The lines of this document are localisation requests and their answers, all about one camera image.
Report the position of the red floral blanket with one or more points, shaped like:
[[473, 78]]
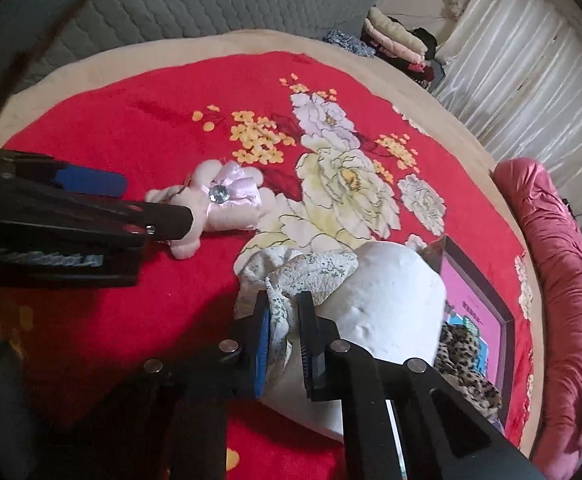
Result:
[[347, 171]]

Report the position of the dark brown box tray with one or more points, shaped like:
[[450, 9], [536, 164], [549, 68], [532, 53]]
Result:
[[446, 247]]

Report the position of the floral white fabric pouch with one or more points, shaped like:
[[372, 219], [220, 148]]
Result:
[[281, 273]]

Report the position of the blue patterned cloth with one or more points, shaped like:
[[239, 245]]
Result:
[[349, 43]]

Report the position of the beige bed sheet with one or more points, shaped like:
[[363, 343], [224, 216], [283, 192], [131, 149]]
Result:
[[221, 45]]

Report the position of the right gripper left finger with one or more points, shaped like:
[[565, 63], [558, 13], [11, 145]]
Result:
[[186, 426]]

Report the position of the pink red quilt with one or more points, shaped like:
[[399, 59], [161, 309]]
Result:
[[555, 243]]

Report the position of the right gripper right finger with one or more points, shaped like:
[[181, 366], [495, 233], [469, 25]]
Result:
[[400, 421]]

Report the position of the grey quilted headboard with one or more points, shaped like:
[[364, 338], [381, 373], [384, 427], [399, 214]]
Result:
[[102, 25]]

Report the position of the white satin curtain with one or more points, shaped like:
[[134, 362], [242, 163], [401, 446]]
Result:
[[514, 79]]

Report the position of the white toilet paper roll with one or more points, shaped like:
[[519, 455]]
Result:
[[392, 305]]

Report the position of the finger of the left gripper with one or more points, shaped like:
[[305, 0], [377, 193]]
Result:
[[25, 203], [57, 173]]

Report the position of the leopard print cloth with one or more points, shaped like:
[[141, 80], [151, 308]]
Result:
[[456, 359]]

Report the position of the pink plush bunny with bow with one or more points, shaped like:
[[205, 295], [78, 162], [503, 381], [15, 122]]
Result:
[[222, 196]]

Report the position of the pink book with blue panel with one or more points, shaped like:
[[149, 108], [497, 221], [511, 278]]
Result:
[[468, 306]]

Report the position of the stack of folded clothes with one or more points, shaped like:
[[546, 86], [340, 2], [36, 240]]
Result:
[[412, 52]]

